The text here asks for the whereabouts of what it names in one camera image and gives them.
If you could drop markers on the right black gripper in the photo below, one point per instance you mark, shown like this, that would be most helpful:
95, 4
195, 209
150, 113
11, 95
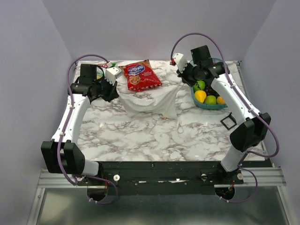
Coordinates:
190, 83

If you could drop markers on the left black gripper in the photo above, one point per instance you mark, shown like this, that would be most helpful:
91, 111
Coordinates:
113, 93

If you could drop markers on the white garment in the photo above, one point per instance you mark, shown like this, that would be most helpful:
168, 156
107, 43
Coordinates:
163, 102

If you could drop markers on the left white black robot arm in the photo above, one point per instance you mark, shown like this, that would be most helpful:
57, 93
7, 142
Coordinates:
61, 154

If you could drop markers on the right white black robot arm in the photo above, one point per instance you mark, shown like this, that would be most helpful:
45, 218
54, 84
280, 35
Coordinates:
251, 123

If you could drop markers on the green lime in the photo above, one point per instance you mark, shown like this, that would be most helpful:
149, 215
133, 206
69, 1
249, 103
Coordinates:
199, 85

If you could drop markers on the green chips bag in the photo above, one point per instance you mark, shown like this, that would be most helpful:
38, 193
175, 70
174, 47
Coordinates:
105, 65

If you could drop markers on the yellow pear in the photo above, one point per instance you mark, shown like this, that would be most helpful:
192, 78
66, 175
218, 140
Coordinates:
200, 96

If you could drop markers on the dark grape bunch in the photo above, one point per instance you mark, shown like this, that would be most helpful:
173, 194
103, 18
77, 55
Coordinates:
210, 91

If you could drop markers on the teal plastic fruit basket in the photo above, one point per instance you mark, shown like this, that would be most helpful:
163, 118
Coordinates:
206, 106

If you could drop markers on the green apple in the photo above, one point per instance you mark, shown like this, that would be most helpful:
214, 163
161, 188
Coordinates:
210, 100

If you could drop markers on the small orange fruit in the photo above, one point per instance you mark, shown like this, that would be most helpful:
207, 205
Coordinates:
220, 101

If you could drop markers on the red snack bag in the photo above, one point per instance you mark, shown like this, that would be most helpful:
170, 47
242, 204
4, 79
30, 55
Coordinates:
140, 76

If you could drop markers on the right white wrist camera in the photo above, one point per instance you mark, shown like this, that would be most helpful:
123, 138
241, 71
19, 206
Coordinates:
179, 60

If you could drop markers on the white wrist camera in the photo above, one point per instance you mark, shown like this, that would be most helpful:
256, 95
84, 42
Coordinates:
179, 60
112, 73

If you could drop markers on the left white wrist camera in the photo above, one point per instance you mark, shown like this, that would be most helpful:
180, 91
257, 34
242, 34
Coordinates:
112, 73

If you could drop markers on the black square frame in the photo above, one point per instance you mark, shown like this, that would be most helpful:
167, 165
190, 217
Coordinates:
229, 122

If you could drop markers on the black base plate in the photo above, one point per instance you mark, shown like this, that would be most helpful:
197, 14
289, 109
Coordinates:
165, 178

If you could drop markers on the aluminium rail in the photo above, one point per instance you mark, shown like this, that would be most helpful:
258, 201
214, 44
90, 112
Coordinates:
265, 177

